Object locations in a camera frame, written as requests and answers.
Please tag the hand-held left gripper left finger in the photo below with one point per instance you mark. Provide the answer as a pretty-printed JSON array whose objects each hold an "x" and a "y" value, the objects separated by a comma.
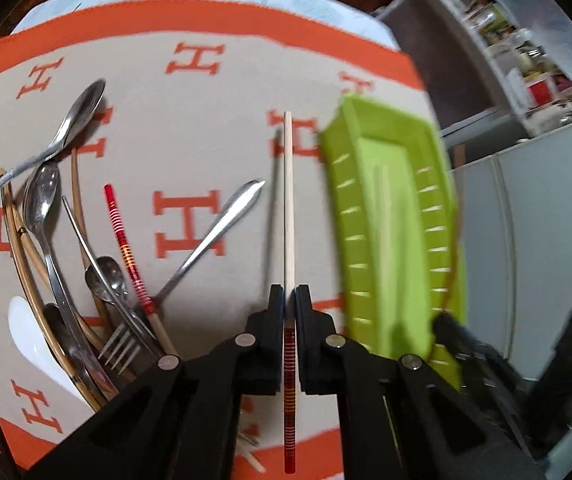
[{"x": 278, "y": 305}]

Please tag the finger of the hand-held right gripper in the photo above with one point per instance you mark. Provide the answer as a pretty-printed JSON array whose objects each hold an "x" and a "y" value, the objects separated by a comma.
[{"x": 475, "y": 360}]

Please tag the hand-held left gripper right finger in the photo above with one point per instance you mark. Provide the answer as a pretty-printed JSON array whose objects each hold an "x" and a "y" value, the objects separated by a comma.
[{"x": 301, "y": 305}]

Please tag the cream chopstick red striped end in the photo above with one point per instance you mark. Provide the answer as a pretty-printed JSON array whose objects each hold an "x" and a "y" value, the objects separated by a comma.
[{"x": 289, "y": 210}]

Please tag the green plastic basket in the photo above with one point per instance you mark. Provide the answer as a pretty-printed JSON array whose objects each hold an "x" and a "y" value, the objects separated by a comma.
[{"x": 365, "y": 210}]

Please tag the slender metal utensil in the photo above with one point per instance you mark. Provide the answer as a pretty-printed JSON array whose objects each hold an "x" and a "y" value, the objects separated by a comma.
[{"x": 236, "y": 205}]

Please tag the grey cabinet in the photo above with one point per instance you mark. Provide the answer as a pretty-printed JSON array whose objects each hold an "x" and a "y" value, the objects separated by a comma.
[{"x": 540, "y": 220}]

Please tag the metal fork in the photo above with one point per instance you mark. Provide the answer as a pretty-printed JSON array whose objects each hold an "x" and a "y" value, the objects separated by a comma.
[{"x": 118, "y": 345}]

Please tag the small metal spoon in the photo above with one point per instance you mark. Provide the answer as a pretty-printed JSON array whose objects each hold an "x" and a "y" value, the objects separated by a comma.
[{"x": 103, "y": 275}]

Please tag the orange printed blanket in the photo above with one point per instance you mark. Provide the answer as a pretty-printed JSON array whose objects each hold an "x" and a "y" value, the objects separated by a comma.
[{"x": 166, "y": 125}]

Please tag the dark metal spoon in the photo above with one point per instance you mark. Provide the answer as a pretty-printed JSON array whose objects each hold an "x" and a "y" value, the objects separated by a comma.
[{"x": 58, "y": 322}]

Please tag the long bamboo chopstick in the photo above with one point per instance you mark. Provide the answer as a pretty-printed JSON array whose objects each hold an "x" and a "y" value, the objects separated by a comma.
[{"x": 77, "y": 200}]

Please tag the short wooden chopstick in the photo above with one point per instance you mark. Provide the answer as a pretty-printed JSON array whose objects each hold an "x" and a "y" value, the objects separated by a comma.
[{"x": 33, "y": 255}]

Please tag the white ceramic spoon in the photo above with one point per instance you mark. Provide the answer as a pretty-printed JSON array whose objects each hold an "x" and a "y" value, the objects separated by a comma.
[{"x": 23, "y": 330}]

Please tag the large metal soup spoon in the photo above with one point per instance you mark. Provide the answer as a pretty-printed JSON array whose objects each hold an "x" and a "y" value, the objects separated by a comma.
[{"x": 83, "y": 105}]

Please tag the cluttered storage shelf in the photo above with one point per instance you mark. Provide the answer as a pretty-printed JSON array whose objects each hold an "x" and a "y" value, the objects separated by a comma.
[{"x": 520, "y": 35}]

